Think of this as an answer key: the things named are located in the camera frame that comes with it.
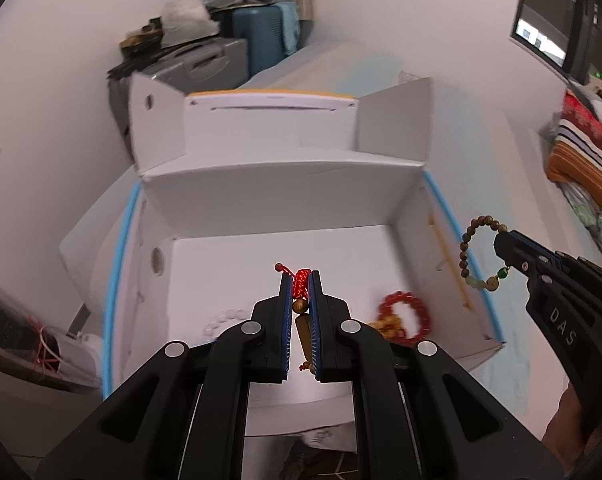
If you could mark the striped folded blankets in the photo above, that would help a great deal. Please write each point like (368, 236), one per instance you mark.
(586, 150)

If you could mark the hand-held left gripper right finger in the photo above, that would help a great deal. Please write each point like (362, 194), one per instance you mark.
(317, 330)

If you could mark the person's right hand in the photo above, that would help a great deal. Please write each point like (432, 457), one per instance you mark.
(563, 425)

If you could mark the teal suitcase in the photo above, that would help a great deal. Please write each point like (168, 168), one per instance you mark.
(263, 35)

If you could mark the dark window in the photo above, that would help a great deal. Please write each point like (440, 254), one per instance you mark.
(556, 15)

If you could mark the floral bedding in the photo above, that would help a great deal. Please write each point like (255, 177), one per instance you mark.
(593, 220)

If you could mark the white plastic bag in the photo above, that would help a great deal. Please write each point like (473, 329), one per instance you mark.
(186, 20)

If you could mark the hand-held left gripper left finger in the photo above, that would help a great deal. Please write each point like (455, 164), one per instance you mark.
(284, 330)

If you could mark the grey suitcase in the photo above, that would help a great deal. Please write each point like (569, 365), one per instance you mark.
(201, 62)

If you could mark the white cardboard box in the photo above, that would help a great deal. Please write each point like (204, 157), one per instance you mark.
(261, 200)

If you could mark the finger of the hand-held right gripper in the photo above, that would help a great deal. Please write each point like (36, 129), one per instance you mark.
(513, 252)
(546, 252)

